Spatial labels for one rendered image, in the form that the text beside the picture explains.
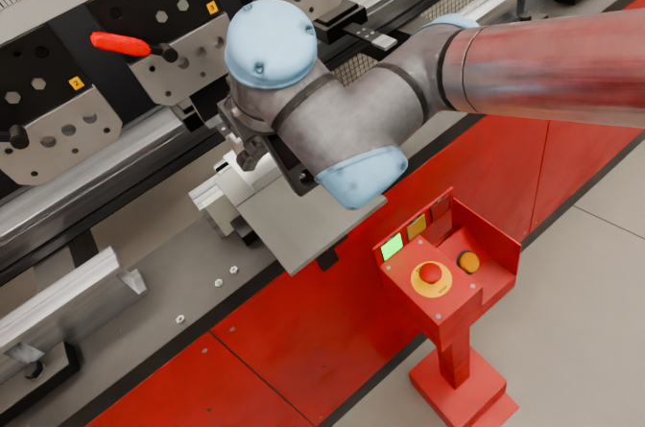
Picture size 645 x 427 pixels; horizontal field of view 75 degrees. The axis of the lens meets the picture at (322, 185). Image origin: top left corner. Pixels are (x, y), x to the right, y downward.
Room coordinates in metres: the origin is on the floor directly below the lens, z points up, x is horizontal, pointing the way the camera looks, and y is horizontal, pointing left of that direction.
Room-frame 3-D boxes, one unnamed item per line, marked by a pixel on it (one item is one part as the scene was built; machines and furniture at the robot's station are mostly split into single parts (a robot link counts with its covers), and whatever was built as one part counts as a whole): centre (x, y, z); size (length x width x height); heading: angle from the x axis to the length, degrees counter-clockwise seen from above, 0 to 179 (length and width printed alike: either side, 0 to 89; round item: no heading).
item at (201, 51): (0.62, 0.12, 1.26); 0.15 x 0.09 x 0.17; 111
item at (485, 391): (0.36, -0.17, 0.06); 0.25 x 0.20 x 0.12; 19
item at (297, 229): (0.49, 0.05, 1.00); 0.26 x 0.18 x 0.01; 21
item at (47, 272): (0.83, 0.65, 0.81); 0.64 x 0.08 x 0.14; 21
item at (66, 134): (0.55, 0.31, 1.26); 0.15 x 0.09 x 0.17; 111
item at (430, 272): (0.36, -0.12, 0.79); 0.04 x 0.04 x 0.04
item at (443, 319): (0.39, -0.16, 0.75); 0.20 x 0.16 x 0.18; 109
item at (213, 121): (0.63, 0.10, 1.13); 0.10 x 0.02 x 0.10; 111
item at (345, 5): (0.90, -0.20, 1.01); 0.26 x 0.12 x 0.05; 21
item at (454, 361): (0.39, -0.16, 0.39); 0.06 x 0.06 x 0.54; 19
